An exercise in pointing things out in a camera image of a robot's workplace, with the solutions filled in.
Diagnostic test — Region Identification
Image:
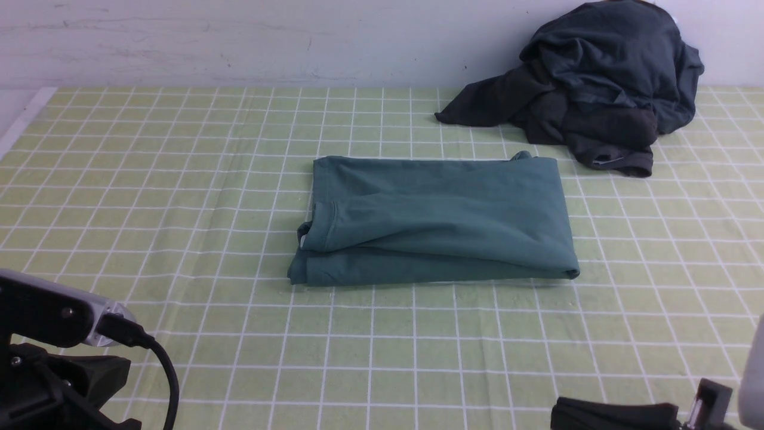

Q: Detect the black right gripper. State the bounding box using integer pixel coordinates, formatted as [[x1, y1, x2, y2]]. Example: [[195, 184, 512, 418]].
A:
[[550, 379, 736, 429]]

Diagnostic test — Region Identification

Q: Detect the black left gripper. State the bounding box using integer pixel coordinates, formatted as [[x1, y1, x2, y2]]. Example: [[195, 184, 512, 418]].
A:
[[1, 343, 142, 429]]

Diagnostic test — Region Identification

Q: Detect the green long-sleeved shirt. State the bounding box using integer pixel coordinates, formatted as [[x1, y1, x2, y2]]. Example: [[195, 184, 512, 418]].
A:
[[287, 150, 580, 287]]

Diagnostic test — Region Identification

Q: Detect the green checkered tablecloth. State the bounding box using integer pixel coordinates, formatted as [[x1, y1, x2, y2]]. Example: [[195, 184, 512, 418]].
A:
[[1, 87, 763, 429]]

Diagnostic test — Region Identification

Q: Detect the dark grey clothes pile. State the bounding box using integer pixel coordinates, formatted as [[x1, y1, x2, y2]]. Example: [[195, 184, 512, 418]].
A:
[[435, 1, 705, 179]]

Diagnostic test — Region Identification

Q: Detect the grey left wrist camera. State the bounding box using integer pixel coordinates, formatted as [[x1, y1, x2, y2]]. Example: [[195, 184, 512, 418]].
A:
[[1, 269, 136, 348]]

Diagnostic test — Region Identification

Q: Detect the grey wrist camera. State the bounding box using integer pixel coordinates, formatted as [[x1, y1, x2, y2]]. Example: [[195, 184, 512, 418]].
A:
[[1, 269, 136, 348], [737, 315, 763, 429]]

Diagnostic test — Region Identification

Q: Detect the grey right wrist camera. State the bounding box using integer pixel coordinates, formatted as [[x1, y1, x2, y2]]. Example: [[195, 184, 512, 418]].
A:
[[737, 315, 763, 429]]

